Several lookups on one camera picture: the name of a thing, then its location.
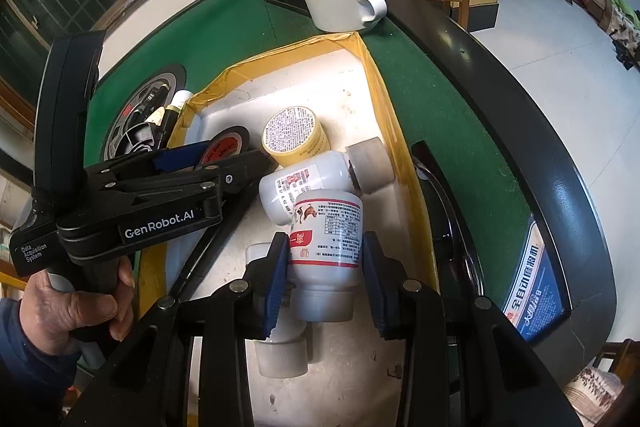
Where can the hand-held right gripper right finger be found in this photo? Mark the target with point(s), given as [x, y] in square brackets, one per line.
[380, 292]

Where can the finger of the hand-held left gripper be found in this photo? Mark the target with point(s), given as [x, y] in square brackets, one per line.
[250, 169]
[180, 157]

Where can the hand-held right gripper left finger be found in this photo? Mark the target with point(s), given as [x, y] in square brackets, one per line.
[274, 292]

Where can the black tape roll red core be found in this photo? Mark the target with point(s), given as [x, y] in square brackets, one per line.
[227, 142]

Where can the white plastic medicine bottle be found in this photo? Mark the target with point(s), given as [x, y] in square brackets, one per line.
[300, 179]

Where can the white bottle with red label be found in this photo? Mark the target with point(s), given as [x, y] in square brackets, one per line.
[325, 232]

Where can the cardboard box with yellow tape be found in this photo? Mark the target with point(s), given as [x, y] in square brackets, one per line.
[325, 97]

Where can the person's left forearm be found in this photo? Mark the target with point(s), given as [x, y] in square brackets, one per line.
[25, 357]

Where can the person's left hand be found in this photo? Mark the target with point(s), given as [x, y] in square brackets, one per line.
[75, 312]

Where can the black tube with white cap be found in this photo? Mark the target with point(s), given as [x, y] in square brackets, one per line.
[175, 117]

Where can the yellow round jar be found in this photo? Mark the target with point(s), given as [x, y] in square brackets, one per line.
[295, 132]

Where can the round table control panel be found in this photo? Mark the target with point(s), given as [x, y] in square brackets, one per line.
[145, 92]

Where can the thin black rod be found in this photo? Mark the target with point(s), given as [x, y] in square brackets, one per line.
[210, 242]

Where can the grey tape roll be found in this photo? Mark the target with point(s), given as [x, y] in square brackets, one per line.
[372, 162]

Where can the blue table sticker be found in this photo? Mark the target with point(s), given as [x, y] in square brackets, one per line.
[537, 277]

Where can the patterned cushion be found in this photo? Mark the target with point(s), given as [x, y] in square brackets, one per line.
[595, 387]

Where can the pile of clothes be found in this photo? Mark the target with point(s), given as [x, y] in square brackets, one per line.
[615, 17]

